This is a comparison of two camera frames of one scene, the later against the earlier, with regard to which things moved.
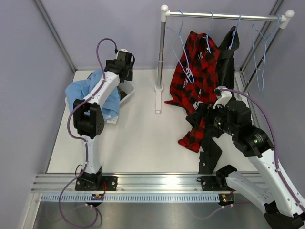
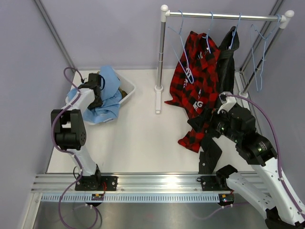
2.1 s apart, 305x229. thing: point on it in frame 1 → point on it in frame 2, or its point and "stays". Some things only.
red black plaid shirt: x=194 y=81 stays
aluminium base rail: x=126 y=182 stays
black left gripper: x=129 y=78 → x=98 y=103
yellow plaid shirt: x=122 y=94 stays
